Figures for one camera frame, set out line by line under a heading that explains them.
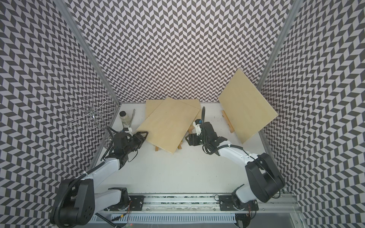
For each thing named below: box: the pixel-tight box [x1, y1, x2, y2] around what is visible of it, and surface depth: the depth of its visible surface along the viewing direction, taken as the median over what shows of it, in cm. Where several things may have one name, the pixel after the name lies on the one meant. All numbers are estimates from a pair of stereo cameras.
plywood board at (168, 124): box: [135, 97, 201, 154], surface depth 98 cm
